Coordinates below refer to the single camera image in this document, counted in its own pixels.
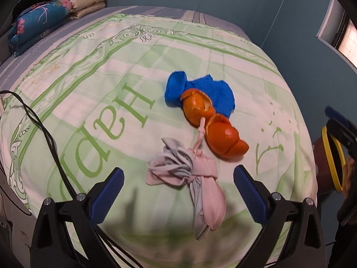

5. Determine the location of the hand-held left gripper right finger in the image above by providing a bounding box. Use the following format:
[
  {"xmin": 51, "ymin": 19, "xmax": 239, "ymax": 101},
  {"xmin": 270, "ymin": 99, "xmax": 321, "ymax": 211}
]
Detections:
[{"xmin": 233, "ymin": 165, "xmax": 327, "ymax": 268}]

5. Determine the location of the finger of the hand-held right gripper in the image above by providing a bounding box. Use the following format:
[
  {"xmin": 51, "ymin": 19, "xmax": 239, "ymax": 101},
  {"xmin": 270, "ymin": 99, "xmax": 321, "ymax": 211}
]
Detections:
[
  {"xmin": 326, "ymin": 119, "xmax": 357, "ymax": 158},
  {"xmin": 325, "ymin": 106, "xmax": 352, "ymax": 129}
]

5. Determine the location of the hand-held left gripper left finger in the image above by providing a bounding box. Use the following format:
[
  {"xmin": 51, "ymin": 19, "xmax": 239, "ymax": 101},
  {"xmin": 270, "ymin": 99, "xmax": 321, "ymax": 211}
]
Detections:
[{"xmin": 30, "ymin": 167, "xmax": 125, "ymax": 268}]

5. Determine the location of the brown bin with yellow rim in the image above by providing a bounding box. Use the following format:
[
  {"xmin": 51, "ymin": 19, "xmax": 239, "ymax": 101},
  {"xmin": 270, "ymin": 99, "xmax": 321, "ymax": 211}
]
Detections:
[{"xmin": 311, "ymin": 126, "xmax": 349, "ymax": 195}]

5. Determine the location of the pink and grey cloth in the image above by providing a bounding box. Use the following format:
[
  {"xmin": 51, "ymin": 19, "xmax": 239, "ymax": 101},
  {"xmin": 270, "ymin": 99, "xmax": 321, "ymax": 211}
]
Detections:
[{"xmin": 145, "ymin": 117, "xmax": 227, "ymax": 241}]

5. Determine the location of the person's right forearm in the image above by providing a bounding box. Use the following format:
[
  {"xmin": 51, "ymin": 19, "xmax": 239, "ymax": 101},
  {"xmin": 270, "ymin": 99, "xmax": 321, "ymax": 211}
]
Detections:
[{"xmin": 328, "ymin": 220, "xmax": 357, "ymax": 268}]

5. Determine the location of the person's right hand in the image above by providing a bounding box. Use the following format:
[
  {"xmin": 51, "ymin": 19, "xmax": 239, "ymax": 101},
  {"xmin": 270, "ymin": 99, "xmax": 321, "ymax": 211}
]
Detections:
[{"xmin": 344, "ymin": 156, "xmax": 356, "ymax": 194}]

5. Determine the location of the blue cloth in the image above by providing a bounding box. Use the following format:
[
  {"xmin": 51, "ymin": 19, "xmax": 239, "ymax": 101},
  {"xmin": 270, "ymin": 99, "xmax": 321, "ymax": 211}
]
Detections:
[{"xmin": 164, "ymin": 71, "xmax": 236, "ymax": 119}]

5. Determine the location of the green printed blanket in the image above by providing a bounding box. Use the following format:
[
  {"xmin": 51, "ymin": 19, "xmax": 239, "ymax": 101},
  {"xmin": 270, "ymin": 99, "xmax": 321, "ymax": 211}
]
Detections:
[{"xmin": 0, "ymin": 13, "xmax": 319, "ymax": 268}]

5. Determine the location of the blue floral folded quilt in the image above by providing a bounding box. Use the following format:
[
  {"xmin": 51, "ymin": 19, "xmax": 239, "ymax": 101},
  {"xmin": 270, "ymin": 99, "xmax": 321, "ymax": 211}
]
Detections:
[{"xmin": 7, "ymin": 0, "xmax": 74, "ymax": 58}]

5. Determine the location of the beige folded quilt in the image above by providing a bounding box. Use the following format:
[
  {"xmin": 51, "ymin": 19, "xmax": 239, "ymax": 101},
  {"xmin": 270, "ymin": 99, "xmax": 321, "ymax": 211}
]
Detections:
[{"xmin": 68, "ymin": 0, "xmax": 108, "ymax": 21}]

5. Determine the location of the window with grey frame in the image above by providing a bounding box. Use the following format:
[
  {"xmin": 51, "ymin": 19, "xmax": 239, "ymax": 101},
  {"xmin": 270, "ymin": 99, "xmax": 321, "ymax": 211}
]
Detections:
[{"xmin": 316, "ymin": 0, "xmax": 357, "ymax": 71}]

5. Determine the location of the black cable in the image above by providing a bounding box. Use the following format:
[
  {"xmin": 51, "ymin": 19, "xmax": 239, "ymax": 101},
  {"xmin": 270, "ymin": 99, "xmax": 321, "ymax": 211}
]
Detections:
[{"xmin": 0, "ymin": 90, "xmax": 144, "ymax": 268}]

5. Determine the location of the grey bed frame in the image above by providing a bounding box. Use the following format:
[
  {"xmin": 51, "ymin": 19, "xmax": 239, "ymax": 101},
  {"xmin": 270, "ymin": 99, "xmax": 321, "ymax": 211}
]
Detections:
[{"xmin": 0, "ymin": 156, "xmax": 35, "ymax": 268}]

